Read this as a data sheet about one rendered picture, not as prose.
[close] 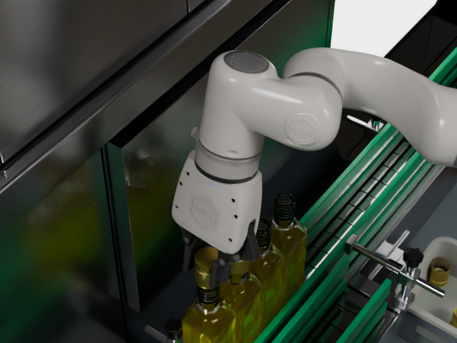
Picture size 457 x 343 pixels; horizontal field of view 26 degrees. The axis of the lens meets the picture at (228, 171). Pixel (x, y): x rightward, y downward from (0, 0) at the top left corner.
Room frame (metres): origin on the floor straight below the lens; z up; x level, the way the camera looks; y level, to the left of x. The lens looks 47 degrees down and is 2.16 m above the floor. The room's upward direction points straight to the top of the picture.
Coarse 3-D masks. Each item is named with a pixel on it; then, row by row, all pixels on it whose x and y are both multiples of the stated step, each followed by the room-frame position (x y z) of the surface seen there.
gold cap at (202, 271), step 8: (208, 248) 0.77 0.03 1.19; (200, 256) 0.76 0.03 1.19; (208, 256) 0.76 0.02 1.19; (216, 256) 0.76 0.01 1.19; (200, 264) 0.75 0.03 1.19; (208, 264) 0.75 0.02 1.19; (200, 272) 0.75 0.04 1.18; (208, 272) 0.74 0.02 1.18; (200, 280) 0.75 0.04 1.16; (208, 280) 0.74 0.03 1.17; (208, 288) 0.74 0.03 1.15
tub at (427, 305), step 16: (448, 240) 1.07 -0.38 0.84; (432, 256) 1.05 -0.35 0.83; (448, 256) 1.07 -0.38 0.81; (400, 288) 0.97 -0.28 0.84; (416, 288) 1.01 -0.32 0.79; (448, 288) 1.02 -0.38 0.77; (416, 304) 0.99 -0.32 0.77; (432, 304) 0.99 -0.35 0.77; (448, 304) 0.99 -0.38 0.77; (432, 320) 0.91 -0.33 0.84; (448, 320) 0.96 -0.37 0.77
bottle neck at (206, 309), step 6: (198, 288) 0.75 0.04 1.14; (216, 288) 0.75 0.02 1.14; (198, 294) 0.76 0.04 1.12; (204, 294) 0.75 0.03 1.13; (210, 294) 0.75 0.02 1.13; (216, 294) 0.75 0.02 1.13; (198, 300) 0.76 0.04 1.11; (204, 300) 0.75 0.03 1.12; (210, 300) 0.75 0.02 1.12; (216, 300) 0.75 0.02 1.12; (198, 306) 0.76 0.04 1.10; (204, 306) 0.75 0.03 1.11; (210, 306) 0.75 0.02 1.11; (216, 306) 0.75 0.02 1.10; (204, 312) 0.75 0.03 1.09; (210, 312) 0.75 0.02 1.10
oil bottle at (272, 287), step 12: (276, 252) 0.85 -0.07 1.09; (252, 264) 0.83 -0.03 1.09; (264, 264) 0.83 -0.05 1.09; (276, 264) 0.84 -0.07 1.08; (264, 276) 0.82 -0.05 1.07; (276, 276) 0.84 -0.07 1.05; (264, 288) 0.82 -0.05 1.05; (276, 288) 0.84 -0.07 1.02; (264, 300) 0.82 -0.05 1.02; (276, 300) 0.84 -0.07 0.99; (264, 312) 0.82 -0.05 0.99; (276, 312) 0.85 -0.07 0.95; (264, 324) 0.82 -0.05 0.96
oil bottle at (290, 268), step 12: (300, 228) 0.90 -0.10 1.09; (276, 240) 0.88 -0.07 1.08; (288, 240) 0.87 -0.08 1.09; (300, 240) 0.89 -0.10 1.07; (288, 252) 0.87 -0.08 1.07; (300, 252) 0.89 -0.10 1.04; (288, 264) 0.87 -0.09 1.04; (300, 264) 0.89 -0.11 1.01; (288, 276) 0.87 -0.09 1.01; (300, 276) 0.89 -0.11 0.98; (288, 288) 0.87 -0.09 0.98; (288, 300) 0.87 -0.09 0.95
